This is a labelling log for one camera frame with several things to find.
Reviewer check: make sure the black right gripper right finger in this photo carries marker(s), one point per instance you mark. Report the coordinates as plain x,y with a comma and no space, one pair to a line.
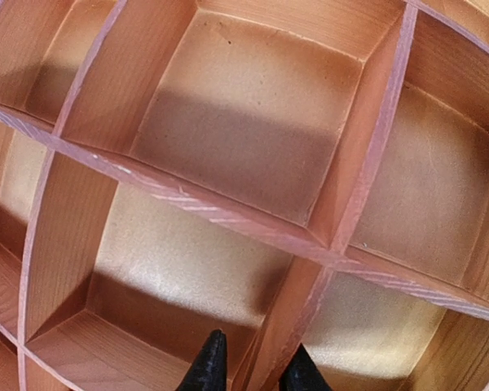
302,374

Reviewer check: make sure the orange compartment tray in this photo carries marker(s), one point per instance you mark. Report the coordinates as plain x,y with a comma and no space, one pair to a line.
292,173

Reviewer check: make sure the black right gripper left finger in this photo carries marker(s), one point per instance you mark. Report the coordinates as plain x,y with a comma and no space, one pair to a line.
209,369

